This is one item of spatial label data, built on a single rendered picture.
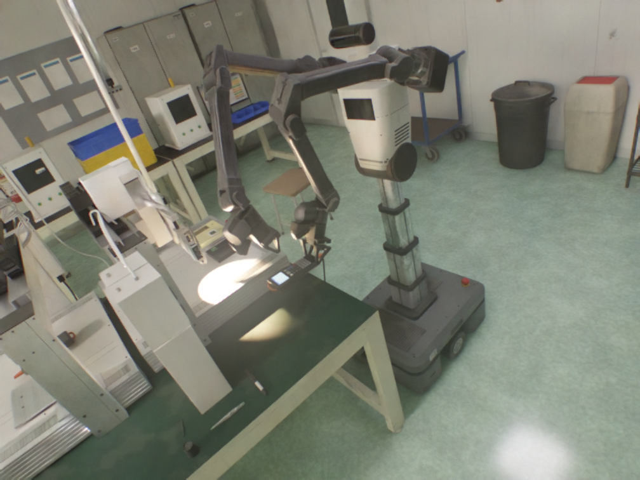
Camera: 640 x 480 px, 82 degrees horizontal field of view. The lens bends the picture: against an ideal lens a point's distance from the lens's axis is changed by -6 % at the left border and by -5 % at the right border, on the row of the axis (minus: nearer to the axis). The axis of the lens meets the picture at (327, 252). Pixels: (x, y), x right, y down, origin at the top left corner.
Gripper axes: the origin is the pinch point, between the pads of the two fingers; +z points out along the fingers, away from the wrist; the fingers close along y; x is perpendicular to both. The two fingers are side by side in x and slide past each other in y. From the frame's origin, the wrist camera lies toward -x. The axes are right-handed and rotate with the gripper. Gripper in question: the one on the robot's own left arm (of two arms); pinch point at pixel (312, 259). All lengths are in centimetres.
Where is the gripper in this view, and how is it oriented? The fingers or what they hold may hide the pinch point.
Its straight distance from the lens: 144.7
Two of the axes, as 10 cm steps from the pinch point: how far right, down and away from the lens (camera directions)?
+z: -1.7, 9.4, 2.9
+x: 7.9, -0.5, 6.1
